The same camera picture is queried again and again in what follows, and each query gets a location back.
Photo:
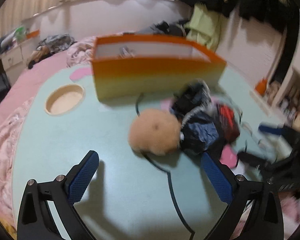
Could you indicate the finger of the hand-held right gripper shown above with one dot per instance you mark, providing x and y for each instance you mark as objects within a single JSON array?
[{"x": 272, "y": 129}]

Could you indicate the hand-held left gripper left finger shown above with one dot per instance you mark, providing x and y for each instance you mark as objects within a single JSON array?
[{"x": 81, "y": 180}]

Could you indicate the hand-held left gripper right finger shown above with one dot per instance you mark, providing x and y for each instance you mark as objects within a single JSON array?
[{"x": 216, "y": 177}]

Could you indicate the tan fluffy pompom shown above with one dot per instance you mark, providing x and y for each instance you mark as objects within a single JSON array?
[{"x": 155, "y": 132}]

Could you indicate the orange cardboard box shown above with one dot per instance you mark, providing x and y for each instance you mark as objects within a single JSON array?
[{"x": 152, "y": 77}]

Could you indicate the pink small cloth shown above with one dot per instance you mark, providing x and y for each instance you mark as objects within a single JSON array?
[{"x": 228, "y": 156}]

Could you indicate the white shelf with toys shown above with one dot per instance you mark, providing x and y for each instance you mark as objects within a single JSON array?
[{"x": 290, "y": 97}]

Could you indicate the orange bag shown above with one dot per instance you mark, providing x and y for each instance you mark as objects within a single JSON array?
[{"x": 261, "y": 87}]

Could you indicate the red and black cloth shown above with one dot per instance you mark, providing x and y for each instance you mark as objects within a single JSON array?
[{"x": 227, "y": 122}]

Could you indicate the dark crumpled cloth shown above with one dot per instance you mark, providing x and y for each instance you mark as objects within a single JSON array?
[{"x": 197, "y": 127}]

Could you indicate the pink fuzzy blanket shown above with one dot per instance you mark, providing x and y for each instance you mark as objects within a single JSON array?
[{"x": 5, "y": 155}]

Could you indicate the pink bed sheet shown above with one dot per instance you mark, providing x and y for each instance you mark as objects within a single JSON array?
[{"x": 35, "y": 85}]

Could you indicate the yellow-green garment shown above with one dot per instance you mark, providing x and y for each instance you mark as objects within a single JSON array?
[{"x": 205, "y": 27}]

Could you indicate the brown plush toy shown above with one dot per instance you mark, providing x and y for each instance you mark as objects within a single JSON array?
[{"x": 40, "y": 56}]

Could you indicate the white cabinet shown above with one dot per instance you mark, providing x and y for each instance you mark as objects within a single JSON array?
[{"x": 12, "y": 58}]

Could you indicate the grey patterned bag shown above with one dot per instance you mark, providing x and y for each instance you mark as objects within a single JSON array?
[{"x": 56, "y": 42}]

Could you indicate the pile of dark clothes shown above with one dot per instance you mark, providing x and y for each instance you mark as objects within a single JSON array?
[{"x": 165, "y": 27}]

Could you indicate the small orange box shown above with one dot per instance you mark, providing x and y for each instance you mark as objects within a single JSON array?
[{"x": 33, "y": 33}]

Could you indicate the green and white bottle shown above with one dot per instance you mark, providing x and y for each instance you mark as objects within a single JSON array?
[{"x": 20, "y": 32}]

